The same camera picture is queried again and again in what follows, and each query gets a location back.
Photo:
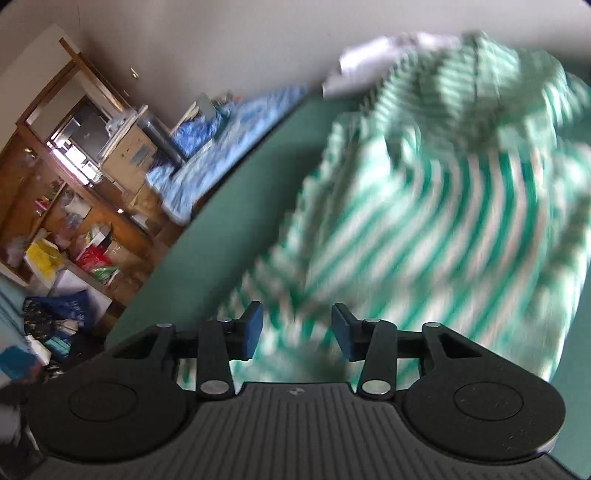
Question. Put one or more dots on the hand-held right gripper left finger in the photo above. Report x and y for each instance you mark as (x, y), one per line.
(251, 330)

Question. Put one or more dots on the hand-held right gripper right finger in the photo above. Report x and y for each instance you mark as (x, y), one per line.
(344, 332)

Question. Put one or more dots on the green white striped shirt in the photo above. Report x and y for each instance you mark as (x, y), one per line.
(438, 207)

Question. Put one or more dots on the green table cover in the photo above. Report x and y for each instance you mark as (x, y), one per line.
(231, 221)

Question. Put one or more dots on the red bag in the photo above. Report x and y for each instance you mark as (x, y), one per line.
(94, 258)

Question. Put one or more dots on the blue floral towel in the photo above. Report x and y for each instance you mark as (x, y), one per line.
(217, 157)

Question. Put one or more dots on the dark blue bag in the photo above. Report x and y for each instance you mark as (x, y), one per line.
(60, 309)

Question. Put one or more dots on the dark grey cylinder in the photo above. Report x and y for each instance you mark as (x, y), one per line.
(161, 138)

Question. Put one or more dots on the cardboard box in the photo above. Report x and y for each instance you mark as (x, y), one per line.
(129, 152)

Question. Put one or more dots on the yellow bag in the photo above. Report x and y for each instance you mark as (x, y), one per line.
(41, 258)

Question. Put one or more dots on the wooden cabinet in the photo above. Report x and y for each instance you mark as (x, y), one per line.
(27, 194)

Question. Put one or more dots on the dark screen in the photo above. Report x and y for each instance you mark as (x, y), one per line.
(81, 129)

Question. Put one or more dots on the white folded shirt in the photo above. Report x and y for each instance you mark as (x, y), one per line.
(360, 64)

